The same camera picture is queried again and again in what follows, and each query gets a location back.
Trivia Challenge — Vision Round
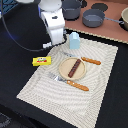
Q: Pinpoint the beige woven placemat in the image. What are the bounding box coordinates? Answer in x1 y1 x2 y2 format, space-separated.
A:
17 38 118 128

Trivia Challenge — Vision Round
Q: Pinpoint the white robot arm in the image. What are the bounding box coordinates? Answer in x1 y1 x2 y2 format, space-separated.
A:
38 0 65 45

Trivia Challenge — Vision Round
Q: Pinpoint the knife with wooden handle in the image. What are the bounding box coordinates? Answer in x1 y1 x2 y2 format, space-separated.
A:
62 52 101 65

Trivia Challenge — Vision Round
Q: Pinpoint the grey saucepan with handle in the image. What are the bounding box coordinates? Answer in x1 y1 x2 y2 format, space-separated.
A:
82 8 125 29

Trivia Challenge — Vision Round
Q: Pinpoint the fork with wooden handle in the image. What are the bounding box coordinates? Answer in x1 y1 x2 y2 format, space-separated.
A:
48 72 89 91

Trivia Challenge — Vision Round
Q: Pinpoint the round wooden plate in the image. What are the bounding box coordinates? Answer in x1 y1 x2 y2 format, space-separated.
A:
59 57 86 80

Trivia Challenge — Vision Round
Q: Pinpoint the grey pot with handles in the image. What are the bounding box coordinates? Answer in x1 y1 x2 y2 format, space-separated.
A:
62 0 82 20

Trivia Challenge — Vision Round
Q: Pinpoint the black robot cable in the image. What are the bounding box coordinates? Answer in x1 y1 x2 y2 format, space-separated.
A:
0 0 68 53

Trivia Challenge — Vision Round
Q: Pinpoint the beige bowl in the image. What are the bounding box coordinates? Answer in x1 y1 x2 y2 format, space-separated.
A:
121 7 128 30

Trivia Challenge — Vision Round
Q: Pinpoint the brown stove board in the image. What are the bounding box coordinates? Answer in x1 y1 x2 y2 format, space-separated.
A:
65 0 128 43

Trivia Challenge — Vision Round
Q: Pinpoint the yellow butter box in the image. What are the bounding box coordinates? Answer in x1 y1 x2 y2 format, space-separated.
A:
32 56 51 66

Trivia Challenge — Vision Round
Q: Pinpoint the light blue milk carton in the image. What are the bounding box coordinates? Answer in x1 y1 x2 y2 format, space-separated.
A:
69 32 80 49

